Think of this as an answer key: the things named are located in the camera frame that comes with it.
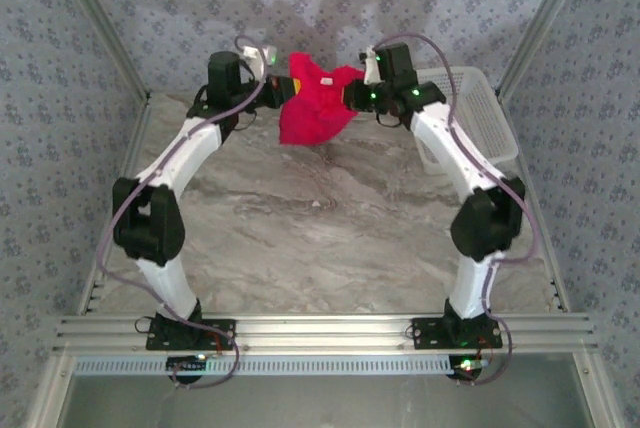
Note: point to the red t-shirt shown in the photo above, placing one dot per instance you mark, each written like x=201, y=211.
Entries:
x=310, y=118

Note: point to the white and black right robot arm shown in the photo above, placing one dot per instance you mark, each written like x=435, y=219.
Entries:
x=440, y=143

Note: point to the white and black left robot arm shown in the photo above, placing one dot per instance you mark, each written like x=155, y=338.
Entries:
x=185, y=153

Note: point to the white perforated plastic basket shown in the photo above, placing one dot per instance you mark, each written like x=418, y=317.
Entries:
x=490, y=118

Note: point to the small black controller board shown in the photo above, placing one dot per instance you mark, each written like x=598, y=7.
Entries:
x=187, y=367
x=470, y=372

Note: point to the grey metal lower panel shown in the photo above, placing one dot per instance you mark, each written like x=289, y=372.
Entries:
x=325, y=403

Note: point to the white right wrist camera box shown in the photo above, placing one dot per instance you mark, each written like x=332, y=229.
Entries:
x=371, y=68

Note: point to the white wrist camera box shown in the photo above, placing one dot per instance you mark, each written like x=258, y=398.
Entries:
x=255, y=55
x=371, y=68

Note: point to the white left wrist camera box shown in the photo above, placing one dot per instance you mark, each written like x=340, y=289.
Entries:
x=255, y=55

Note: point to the aluminium frame post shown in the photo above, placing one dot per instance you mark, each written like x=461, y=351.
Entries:
x=538, y=23
x=107, y=28

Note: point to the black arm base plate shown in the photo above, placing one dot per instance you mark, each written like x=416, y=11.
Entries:
x=160, y=340
x=430, y=335

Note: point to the aluminium frame leg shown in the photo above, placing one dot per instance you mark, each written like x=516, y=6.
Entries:
x=597, y=393
x=47, y=393

